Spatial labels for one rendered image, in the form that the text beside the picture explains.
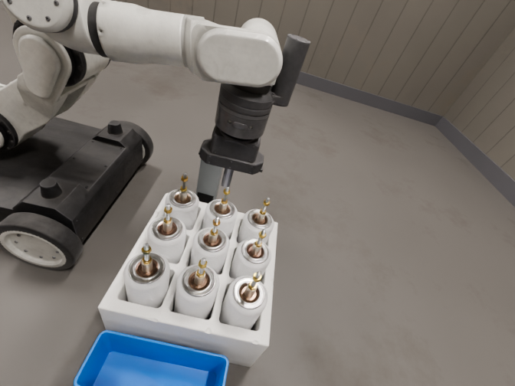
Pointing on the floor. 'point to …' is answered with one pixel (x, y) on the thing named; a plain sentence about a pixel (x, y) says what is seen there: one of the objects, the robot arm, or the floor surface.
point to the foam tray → (160, 323)
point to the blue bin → (149, 364)
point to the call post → (208, 182)
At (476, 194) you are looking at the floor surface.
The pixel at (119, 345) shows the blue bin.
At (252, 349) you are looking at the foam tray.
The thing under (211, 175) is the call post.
